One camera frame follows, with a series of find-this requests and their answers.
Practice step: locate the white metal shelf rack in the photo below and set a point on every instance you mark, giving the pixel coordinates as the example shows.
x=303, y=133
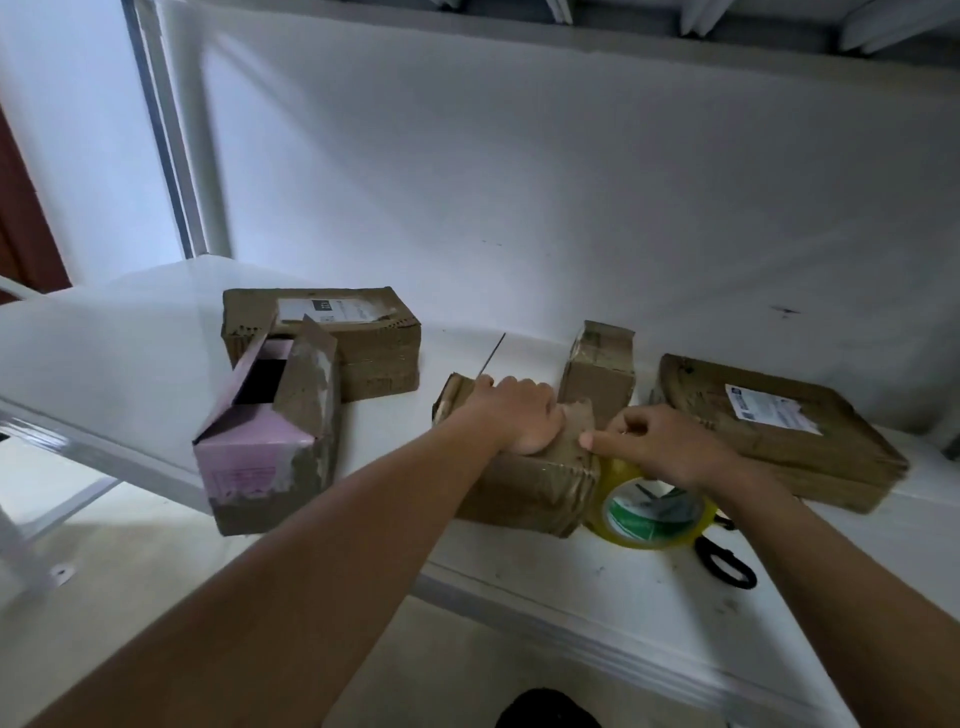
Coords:
x=105, y=360

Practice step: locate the red-brown door frame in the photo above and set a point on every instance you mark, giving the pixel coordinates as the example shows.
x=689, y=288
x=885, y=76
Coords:
x=27, y=225

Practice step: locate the person's left hand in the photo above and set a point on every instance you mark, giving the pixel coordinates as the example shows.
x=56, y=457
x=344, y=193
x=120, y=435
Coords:
x=513, y=413

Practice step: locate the yellow tape roll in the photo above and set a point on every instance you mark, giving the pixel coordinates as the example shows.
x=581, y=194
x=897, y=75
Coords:
x=653, y=518

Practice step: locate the small cardboard box red label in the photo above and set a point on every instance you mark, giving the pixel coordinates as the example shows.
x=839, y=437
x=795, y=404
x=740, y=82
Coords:
x=600, y=368

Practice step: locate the person's right forearm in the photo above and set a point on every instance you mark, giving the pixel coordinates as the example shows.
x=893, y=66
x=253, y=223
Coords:
x=855, y=600

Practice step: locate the pink carton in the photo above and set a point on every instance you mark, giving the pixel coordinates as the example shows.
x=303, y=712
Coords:
x=270, y=450

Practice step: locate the corrugated cardboard box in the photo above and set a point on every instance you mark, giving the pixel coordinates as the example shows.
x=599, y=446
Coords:
x=525, y=492

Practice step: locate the person's right hand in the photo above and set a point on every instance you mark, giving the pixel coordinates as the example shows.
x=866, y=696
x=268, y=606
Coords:
x=668, y=443

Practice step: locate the long cardboard box white label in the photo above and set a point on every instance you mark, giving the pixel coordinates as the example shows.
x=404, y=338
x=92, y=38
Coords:
x=375, y=338

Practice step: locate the person's left forearm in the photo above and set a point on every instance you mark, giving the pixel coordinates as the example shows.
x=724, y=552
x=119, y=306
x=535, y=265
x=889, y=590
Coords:
x=270, y=615

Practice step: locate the person's black trousers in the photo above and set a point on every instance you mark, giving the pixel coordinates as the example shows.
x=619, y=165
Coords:
x=548, y=708

